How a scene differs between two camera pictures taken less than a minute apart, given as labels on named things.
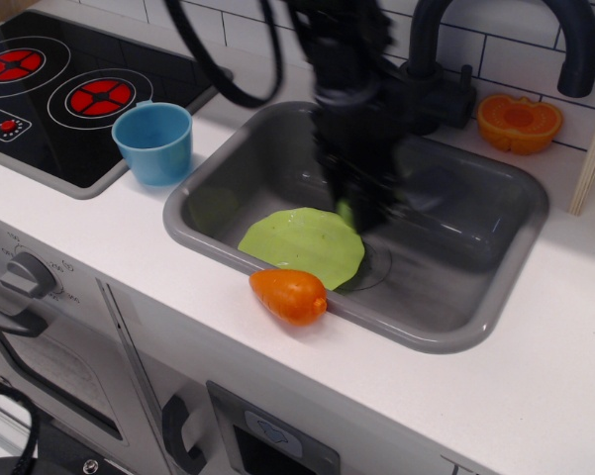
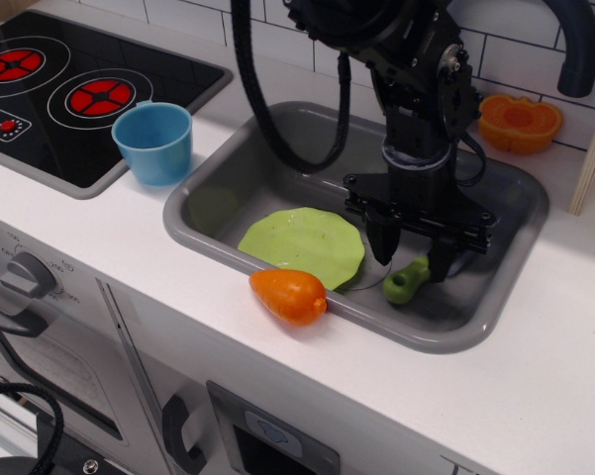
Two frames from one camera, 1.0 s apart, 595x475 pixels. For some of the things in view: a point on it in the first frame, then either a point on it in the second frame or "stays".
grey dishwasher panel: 252,441 stays
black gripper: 356,136 -> 421,191
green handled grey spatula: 345,210 -> 398,286
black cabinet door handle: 174,415 stays
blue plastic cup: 155,141 stays
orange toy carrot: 295,297 stays
